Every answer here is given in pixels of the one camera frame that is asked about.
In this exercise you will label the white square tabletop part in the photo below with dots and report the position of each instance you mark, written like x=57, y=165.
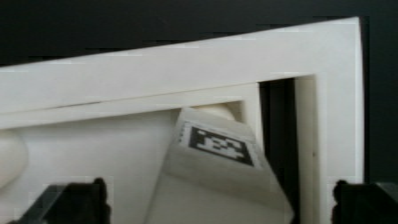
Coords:
x=103, y=142

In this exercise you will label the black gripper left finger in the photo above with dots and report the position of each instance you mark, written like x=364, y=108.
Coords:
x=71, y=204

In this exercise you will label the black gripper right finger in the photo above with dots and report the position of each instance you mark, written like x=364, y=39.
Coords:
x=366, y=203

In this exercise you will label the white leg with tag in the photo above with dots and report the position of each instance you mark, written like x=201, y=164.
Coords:
x=217, y=188

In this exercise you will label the white U-shaped fence wall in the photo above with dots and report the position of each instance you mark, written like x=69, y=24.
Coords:
x=298, y=61

